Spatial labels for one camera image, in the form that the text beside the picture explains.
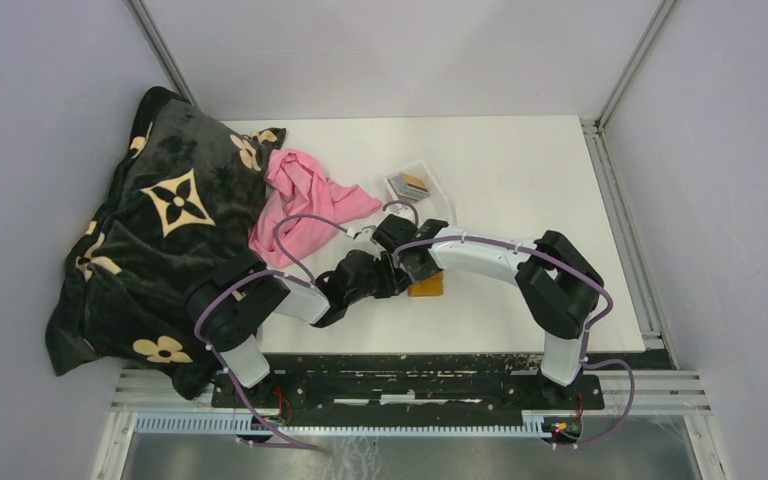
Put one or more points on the white slotted cable duct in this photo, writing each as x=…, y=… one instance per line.
x=244, y=424

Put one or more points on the white plastic tray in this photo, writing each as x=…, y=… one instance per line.
x=439, y=204

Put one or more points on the aluminium frame rail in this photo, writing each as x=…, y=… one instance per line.
x=661, y=388

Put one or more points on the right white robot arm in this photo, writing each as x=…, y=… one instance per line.
x=563, y=292

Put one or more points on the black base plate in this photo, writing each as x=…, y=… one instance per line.
x=440, y=390

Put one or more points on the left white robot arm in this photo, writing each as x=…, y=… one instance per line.
x=232, y=302

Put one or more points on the black floral blanket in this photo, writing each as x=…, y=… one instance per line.
x=182, y=202

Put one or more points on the pink cloth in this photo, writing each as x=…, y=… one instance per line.
x=303, y=198

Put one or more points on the stack of credit cards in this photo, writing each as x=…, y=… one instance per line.
x=408, y=188

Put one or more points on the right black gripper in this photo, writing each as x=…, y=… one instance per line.
x=418, y=276

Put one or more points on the yellow leather card holder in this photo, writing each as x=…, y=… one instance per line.
x=431, y=287

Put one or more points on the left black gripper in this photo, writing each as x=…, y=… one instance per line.
x=394, y=279

